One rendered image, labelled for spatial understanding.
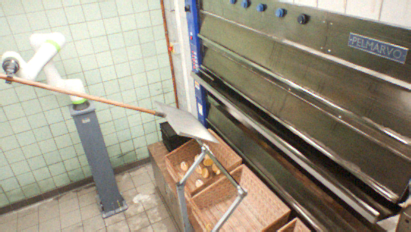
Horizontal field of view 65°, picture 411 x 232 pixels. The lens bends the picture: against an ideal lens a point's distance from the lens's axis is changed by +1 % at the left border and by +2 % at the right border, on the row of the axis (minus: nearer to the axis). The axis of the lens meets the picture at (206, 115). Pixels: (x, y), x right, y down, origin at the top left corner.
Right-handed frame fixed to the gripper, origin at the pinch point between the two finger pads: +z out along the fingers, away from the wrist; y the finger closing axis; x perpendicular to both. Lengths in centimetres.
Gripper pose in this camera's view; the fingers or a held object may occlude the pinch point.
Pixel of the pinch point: (9, 78)
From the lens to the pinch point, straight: 213.6
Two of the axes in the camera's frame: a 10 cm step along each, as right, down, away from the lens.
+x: -8.0, -2.1, -5.6
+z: 4.4, 4.3, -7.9
